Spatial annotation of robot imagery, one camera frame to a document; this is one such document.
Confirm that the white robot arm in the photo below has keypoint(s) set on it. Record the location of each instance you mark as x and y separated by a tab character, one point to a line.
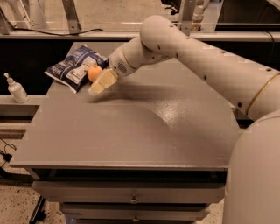
252	192

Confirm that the grey drawer cabinet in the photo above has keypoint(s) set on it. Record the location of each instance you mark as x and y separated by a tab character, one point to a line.
161	135

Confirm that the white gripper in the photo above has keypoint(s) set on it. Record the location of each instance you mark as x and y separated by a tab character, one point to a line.
117	63

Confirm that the metal frame leg left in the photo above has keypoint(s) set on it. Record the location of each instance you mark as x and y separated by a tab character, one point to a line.
73	22

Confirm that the blue chip bag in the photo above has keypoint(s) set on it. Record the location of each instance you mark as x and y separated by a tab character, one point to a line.
72	71

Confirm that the metal frame leg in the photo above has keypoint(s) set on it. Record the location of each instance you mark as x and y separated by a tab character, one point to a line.
73	22
185	16

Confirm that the top drawer knob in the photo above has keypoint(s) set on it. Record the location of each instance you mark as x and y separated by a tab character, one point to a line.
133	200

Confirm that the metal frame leg right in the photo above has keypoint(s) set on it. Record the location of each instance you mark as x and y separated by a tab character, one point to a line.
185	16

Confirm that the orange fruit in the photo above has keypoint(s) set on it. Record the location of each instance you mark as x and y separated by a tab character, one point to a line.
93	72

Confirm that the white pump bottle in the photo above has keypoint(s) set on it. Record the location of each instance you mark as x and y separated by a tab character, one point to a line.
16	90

